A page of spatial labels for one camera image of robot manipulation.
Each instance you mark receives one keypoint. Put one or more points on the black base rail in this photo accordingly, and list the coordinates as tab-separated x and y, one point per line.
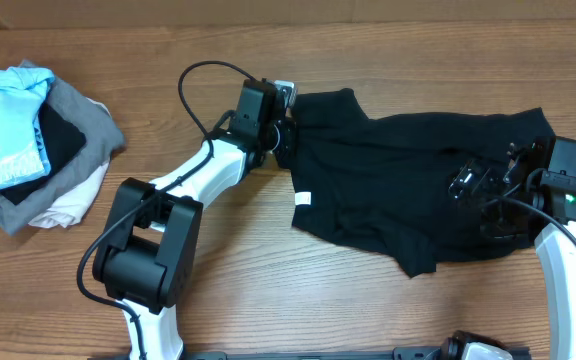
399	353

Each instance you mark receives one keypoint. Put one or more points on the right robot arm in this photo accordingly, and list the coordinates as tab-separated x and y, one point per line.
533	201

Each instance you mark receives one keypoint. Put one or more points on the white folded shirt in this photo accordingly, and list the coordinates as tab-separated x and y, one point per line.
67	196

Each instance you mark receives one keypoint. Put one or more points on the black t-shirt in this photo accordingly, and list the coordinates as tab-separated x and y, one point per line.
382	185

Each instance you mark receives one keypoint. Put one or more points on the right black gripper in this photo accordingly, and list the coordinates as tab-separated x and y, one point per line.
489	180

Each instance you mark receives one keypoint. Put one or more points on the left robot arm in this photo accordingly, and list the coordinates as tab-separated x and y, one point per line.
144	257

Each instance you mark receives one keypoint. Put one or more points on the grey folded shirt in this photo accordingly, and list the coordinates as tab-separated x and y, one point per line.
83	135

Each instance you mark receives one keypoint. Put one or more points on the light blue printed shirt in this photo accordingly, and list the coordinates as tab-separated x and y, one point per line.
23	156

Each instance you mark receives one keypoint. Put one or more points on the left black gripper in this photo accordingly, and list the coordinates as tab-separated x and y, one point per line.
287	144

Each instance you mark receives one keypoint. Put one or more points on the folded black shirt in pile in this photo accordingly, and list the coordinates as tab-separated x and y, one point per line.
62	141

